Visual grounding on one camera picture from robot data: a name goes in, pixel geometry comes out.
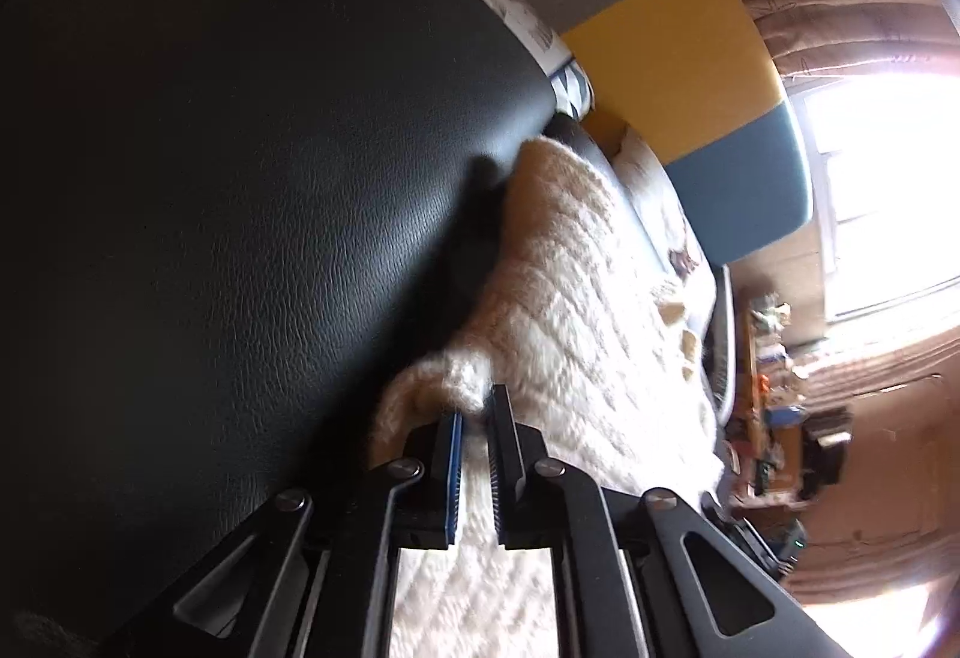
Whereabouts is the deer print pillow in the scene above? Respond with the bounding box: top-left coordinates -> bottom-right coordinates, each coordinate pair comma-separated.
611,125 -> 721,329

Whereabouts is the cream knitted towel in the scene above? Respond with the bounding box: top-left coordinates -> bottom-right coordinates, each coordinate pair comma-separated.
367,135 -> 725,658

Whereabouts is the grey yellow blue sofa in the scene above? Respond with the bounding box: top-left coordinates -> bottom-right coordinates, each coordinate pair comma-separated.
334,0 -> 815,419

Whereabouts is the wide barred window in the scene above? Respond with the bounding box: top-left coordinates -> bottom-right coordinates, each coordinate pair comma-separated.
784,69 -> 960,322

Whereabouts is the triangle pattern pillow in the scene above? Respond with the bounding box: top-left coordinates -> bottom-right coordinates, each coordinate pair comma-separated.
420,0 -> 597,119

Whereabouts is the wooden side table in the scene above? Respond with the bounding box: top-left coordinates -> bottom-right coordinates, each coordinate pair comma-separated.
731,298 -> 807,501

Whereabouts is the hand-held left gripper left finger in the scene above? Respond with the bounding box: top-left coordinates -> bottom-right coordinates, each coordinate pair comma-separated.
101,410 -> 466,658

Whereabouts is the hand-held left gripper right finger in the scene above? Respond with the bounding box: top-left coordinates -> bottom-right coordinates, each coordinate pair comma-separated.
484,384 -> 856,658

